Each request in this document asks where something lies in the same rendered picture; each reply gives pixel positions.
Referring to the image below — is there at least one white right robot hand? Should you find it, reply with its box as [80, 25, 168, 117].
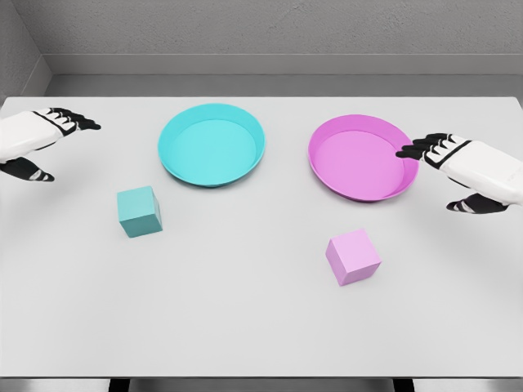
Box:
[395, 133, 523, 213]

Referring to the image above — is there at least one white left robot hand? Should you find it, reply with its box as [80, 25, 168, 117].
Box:
[0, 107, 102, 184]

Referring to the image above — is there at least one pink round plate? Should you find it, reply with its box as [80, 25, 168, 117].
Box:
[307, 114, 421, 203]

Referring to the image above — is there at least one teal cube block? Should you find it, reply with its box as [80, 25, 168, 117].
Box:
[116, 185, 164, 239]

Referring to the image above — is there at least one pink cube block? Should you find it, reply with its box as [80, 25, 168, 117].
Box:
[324, 228, 382, 287]

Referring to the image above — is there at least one cyan round plate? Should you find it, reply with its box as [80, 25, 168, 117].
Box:
[158, 103, 266, 189]

